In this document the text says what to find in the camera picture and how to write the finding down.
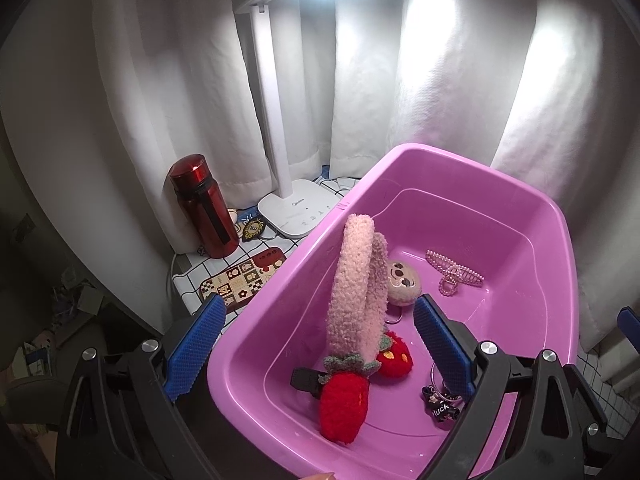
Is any white curtain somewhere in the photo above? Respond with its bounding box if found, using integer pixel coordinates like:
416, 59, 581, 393
0, 0, 640, 351

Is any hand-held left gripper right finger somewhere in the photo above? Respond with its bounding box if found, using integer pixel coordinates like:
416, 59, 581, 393
413, 294, 608, 480

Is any pearl hair claw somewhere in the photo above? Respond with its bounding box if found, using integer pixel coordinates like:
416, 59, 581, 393
426, 248, 486, 297

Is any white desk lamp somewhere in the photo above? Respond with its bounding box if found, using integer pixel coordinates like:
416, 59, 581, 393
235, 0, 421, 240

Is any beige plush face keychain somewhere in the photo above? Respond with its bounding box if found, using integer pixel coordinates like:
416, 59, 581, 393
384, 259, 423, 325

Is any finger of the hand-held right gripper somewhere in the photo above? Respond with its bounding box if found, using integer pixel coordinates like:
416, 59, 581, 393
617, 307, 640, 343

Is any patterned brown coaster mat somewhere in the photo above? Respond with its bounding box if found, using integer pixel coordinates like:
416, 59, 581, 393
199, 246, 290, 317

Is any small dark gold badge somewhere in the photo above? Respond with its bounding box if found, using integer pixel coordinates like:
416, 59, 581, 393
240, 217, 267, 242

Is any pink plastic bin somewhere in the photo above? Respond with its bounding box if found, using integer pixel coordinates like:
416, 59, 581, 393
206, 142, 580, 480

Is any black star keychain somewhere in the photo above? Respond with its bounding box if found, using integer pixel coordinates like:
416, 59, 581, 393
420, 362, 463, 426

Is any black digital wristwatch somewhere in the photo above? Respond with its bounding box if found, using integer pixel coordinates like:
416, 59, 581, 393
291, 367, 326, 401

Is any red thermos bottle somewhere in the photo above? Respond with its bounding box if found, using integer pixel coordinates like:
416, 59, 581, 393
168, 155, 241, 259

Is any pink strawberry plush headband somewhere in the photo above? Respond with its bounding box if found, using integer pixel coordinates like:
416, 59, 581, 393
319, 213, 417, 445

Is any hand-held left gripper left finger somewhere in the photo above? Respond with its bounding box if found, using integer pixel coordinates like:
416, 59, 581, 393
54, 292, 227, 480

